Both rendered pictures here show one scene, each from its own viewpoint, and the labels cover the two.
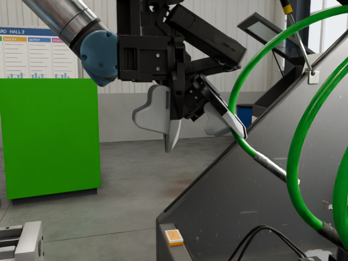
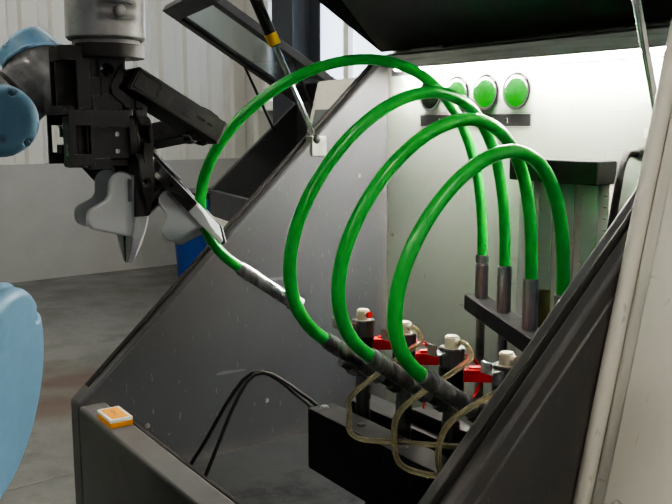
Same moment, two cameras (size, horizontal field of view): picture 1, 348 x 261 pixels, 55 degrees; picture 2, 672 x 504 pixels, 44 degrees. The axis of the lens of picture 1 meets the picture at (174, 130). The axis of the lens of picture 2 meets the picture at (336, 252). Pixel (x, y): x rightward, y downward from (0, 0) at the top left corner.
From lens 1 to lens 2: 0.43 m
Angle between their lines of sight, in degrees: 22
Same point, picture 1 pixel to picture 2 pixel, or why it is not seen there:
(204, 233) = (159, 415)
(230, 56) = (207, 133)
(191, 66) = not seen: hidden behind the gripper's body
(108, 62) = (14, 135)
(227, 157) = (190, 282)
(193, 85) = not seen: hidden behind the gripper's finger
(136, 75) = (91, 161)
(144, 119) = (100, 217)
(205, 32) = (174, 103)
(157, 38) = (116, 113)
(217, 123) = (181, 222)
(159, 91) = (119, 179)
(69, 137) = not seen: outside the picture
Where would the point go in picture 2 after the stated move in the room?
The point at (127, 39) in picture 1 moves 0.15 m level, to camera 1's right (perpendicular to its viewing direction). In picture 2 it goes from (78, 114) to (237, 115)
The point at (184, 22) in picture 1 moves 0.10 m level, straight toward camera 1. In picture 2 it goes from (147, 90) to (164, 86)
